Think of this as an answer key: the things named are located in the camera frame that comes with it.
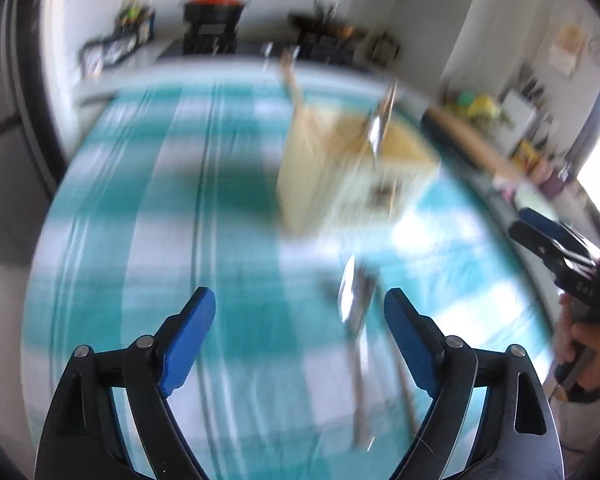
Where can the wooden cutting board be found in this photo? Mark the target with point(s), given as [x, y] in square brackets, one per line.
[470, 142]

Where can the black frying pan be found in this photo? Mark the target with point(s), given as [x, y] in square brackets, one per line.
[325, 25]

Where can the wall calendar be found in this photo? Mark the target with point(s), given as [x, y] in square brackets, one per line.
[567, 52]

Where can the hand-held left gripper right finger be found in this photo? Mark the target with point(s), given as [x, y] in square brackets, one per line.
[411, 345]

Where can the thin wooden stick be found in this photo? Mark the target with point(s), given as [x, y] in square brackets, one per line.
[392, 200]

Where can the seasoning bottle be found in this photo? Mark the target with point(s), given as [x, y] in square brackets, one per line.
[131, 10]

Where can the black gas stove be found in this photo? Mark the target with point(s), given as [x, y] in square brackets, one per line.
[205, 40]

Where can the yellow green bag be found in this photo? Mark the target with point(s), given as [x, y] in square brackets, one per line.
[477, 105]

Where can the metal spoon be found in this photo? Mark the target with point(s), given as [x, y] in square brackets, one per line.
[355, 295]
[377, 130]

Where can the white knife block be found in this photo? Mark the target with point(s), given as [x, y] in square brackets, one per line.
[520, 115]

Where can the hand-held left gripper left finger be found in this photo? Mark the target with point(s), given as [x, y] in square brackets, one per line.
[187, 345]

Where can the bamboo chopstick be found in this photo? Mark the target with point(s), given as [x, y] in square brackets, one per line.
[295, 90]

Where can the person's right forearm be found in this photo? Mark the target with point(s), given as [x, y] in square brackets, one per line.
[597, 392]

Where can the white ribbed utensil holder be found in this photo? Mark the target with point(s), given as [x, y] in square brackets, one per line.
[310, 180]

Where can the black pot with red lid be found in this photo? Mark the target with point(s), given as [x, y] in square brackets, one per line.
[215, 10]

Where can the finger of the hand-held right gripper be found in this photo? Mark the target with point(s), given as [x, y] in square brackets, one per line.
[550, 223]
[540, 245]

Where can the teal white checked tablecloth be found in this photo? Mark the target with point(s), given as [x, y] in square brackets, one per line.
[230, 210]

